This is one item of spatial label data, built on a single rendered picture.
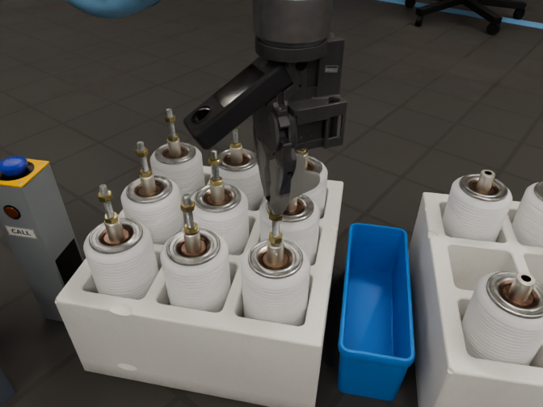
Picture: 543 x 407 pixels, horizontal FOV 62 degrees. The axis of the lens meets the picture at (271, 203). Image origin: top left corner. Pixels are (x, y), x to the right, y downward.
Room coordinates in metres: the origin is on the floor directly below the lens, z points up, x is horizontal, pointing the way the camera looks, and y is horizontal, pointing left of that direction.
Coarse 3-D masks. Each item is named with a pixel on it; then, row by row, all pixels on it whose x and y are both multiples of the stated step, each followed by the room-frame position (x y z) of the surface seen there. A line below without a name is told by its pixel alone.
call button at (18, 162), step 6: (12, 156) 0.59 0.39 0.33; (18, 156) 0.59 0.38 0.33; (0, 162) 0.57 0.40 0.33; (6, 162) 0.57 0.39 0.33; (12, 162) 0.57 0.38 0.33; (18, 162) 0.57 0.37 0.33; (24, 162) 0.57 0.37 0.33; (0, 168) 0.56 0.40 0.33; (6, 168) 0.56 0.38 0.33; (12, 168) 0.56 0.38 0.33; (18, 168) 0.56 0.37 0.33; (24, 168) 0.57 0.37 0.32; (6, 174) 0.56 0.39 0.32; (12, 174) 0.56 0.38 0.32; (18, 174) 0.56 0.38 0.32
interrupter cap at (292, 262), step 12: (264, 240) 0.48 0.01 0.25; (252, 252) 0.46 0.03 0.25; (264, 252) 0.46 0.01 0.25; (288, 252) 0.46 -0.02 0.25; (300, 252) 0.46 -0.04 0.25; (252, 264) 0.43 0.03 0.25; (264, 264) 0.44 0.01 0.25; (288, 264) 0.44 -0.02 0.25; (300, 264) 0.43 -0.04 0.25; (264, 276) 0.41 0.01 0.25; (276, 276) 0.41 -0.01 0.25; (288, 276) 0.42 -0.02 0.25
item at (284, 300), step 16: (304, 256) 0.45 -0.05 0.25; (304, 272) 0.43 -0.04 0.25; (256, 288) 0.41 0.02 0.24; (272, 288) 0.40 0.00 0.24; (288, 288) 0.41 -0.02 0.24; (304, 288) 0.42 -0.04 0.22; (256, 304) 0.41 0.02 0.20; (272, 304) 0.40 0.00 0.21; (288, 304) 0.40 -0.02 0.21; (304, 304) 0.42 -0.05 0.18; (272, 320) 0.40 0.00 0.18; (288, 320) 0.41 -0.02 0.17; (304, 320) 0.43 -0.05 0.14
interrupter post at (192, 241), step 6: (186, 234) 0.47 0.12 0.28; (192, 234) 0.47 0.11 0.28; (198, 234) 0.47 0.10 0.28; (186, 240) 0.46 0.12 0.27; (192, 240) 0.46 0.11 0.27; (198, 240) 0.47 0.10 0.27; (186, 246) 0.47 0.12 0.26; (192, 246) 0.46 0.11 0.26; (198, 246) 0.47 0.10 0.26; (192, 252) 0.46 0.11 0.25
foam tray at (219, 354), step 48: (336, 192) 0.70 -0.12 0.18; (336, 240) 0.66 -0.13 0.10; (96, 288) 0.49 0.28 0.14; (240, 288) 0.46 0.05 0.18; (96, 336) 0.43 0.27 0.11; (144, 336) 0.41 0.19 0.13; (192, 336) 0.39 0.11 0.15; (240, 336) 0.38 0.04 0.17; (288, 336) 0.37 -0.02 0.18; (192, 384) 0.40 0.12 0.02; (240, 384) 0.38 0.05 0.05; (288, 384) 0.37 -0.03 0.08
